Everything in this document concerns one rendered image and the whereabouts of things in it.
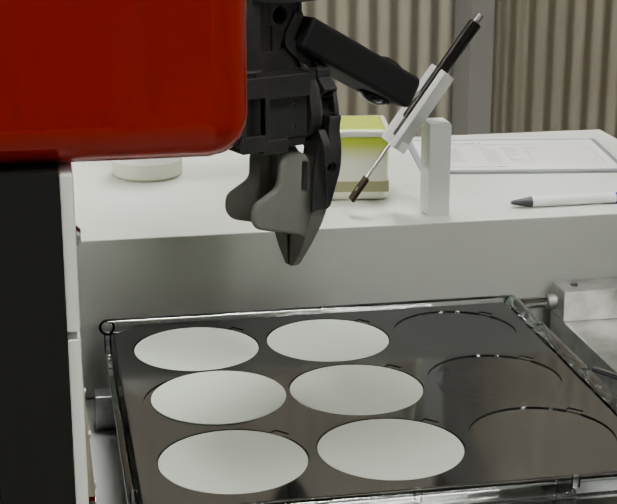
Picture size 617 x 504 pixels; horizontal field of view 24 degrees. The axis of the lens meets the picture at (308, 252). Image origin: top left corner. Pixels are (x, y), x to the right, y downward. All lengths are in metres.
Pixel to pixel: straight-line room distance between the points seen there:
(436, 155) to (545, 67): 2.38
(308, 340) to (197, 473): 0.26
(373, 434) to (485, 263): 0.34
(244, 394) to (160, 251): 0.22
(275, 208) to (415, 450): 0.20
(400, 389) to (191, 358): 0.17
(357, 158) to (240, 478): 0.48
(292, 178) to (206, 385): 0.17
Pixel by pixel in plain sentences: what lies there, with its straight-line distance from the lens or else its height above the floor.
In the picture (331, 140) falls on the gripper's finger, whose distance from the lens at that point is 1.03.
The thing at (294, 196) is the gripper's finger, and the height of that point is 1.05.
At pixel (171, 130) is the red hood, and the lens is 0.40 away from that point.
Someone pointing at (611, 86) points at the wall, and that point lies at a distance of 3.78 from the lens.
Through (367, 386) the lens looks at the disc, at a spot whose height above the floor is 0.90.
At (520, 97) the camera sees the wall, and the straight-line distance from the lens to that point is 3.66.
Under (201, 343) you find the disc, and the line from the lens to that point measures 1.19.
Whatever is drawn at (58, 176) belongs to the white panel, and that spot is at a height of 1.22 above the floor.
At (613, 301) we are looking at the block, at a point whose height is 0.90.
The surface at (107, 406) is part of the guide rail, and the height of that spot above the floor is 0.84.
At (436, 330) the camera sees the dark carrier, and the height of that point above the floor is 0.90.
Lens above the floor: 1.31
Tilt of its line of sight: 17 degrees down
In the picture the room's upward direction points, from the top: straight up
